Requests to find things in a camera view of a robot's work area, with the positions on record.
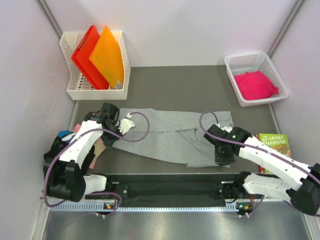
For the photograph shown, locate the pink t shirt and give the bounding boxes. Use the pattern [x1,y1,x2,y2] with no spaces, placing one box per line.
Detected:
[72,123,106,170]

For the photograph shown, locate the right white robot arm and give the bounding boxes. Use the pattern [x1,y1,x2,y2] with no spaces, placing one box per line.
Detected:
[204,124,320,217]

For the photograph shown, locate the aluminium frame rail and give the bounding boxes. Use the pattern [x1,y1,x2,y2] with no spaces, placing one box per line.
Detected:
[39,180,314,213]

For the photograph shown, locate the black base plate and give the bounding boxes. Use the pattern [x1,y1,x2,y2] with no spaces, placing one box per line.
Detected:
[84,173,266,207]

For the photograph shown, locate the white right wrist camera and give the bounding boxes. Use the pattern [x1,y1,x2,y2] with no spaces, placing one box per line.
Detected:
[215,123,234,133]

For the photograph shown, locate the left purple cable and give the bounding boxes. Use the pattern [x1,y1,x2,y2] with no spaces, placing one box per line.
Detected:
[43,111,151,217]

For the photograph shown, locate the red plastic folder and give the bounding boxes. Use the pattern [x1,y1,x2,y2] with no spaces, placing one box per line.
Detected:
[71,25,110,90]

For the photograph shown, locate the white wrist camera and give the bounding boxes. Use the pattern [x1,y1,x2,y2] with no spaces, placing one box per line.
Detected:
[117,113,136,136]
[215,123,234,133]

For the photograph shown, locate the magenta t shirt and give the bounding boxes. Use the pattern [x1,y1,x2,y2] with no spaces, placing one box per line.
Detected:
[234,70,279,101]

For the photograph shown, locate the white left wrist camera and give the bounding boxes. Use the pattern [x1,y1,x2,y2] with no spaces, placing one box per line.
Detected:
[117,113,136,136]

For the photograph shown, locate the orange plastic folder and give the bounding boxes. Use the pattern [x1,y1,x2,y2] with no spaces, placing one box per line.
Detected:
[89,25,125,90]

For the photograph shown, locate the grey t shirt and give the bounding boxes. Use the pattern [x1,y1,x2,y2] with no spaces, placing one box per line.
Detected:
[113,108,234,168]

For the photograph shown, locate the white mesh basket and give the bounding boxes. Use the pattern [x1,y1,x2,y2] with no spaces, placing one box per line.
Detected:
[224,51,289,107]

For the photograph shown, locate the white file organizer basket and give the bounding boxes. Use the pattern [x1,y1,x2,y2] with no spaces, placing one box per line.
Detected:
[60,29,131,101]

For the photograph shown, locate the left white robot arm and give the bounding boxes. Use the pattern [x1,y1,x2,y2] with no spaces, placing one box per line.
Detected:
[43,103,120,202]

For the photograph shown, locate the tan t shirt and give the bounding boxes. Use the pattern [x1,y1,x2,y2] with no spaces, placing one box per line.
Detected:
[93,138,106,161]

